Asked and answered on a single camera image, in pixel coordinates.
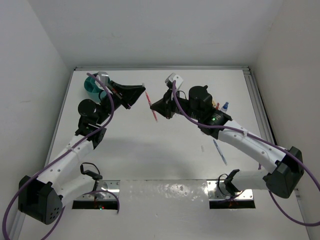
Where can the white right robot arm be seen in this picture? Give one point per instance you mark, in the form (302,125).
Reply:
(280,173)

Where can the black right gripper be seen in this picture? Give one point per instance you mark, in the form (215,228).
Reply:
(164,106)

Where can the blue and white pen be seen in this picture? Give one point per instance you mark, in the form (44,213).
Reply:
(220,152)

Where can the teal round organizer container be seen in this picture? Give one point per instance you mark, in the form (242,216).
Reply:
(93,91)

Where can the metal mounting plate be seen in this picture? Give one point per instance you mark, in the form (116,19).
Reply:
(218,193)
(105,188)

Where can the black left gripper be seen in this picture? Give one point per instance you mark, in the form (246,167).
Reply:
(124,94)

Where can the red and white pen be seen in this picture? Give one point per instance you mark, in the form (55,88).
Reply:
(150,104)

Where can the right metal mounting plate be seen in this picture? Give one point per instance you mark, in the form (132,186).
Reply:
(218,193)

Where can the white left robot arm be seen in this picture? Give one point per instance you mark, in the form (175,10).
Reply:
(44,195)

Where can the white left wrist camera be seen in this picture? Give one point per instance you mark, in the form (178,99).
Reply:
(103,77)

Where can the aluminium frame rail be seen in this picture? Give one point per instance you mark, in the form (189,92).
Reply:
(264,126)

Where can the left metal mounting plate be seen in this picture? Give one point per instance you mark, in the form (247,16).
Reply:
(105,188)

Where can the blue cap glue bottle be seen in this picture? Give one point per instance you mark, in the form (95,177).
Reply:
(224,108)

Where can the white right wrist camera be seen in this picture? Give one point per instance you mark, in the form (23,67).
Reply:
(174,77)

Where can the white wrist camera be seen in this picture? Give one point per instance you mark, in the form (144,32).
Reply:
(174,77)
(103,77)

